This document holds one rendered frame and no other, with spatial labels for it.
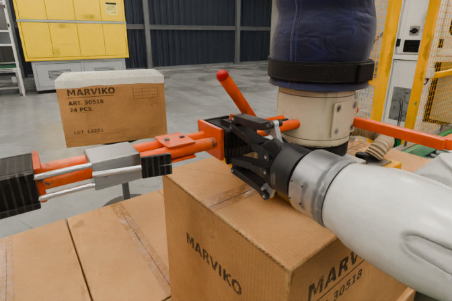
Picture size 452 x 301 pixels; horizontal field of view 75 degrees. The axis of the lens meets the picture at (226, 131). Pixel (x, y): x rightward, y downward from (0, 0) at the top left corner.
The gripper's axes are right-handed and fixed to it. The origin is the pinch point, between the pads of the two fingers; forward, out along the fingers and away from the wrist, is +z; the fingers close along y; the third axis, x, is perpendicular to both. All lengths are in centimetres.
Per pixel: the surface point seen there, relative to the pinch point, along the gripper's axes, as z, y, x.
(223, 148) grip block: -3.7, 0.5, -2.5
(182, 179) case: 11.0, 13.0, -3.5
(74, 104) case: 141, 21, -6
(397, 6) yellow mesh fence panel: 40, -33, 139
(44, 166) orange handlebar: 2.3, -0.7, -29.1
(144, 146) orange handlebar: 1.9, -0.7, -14.8
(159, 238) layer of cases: 44, 54, 2
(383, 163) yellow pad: -13.5, 10.2, 37.2
